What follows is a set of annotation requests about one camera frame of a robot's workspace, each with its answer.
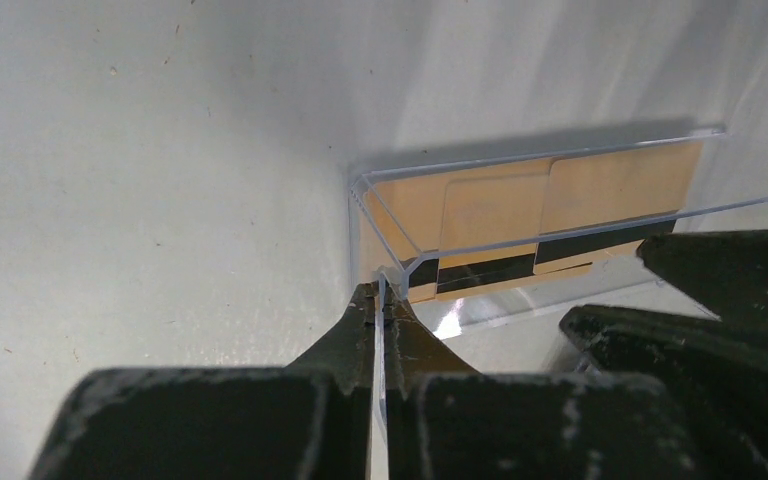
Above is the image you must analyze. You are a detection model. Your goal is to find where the clear plastic tray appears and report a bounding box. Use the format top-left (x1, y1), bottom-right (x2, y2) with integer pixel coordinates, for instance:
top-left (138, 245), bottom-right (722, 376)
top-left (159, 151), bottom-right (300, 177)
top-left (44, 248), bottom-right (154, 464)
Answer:
top-left (346, 125), bottom-right (768, 439)

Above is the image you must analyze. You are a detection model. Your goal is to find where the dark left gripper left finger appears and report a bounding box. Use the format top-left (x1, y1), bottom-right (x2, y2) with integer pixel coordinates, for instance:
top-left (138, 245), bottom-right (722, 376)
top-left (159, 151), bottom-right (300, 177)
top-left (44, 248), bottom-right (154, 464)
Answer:
top-left (29, 283), bottom-right (378, 479)

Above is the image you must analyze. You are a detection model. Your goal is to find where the gold card with black stripe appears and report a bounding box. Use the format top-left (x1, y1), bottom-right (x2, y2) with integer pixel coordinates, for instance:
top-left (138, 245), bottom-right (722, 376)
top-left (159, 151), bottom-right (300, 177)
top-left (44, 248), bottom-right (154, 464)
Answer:
top-left (533, 142), bottom-right (704, 275)

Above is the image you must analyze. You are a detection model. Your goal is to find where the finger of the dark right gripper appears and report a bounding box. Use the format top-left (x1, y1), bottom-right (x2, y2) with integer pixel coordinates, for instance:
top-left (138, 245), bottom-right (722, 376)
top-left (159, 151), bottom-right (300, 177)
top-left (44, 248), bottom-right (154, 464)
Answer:
top-left (559, 305), bottom-right (768, 479)
top-left (636, 229), bottom-right (768, 329)

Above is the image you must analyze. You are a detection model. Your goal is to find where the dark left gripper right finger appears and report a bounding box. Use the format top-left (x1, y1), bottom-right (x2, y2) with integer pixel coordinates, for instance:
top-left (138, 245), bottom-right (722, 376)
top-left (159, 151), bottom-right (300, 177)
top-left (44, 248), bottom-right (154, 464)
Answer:
top-left (381, 285), bottom-right (702, 479)

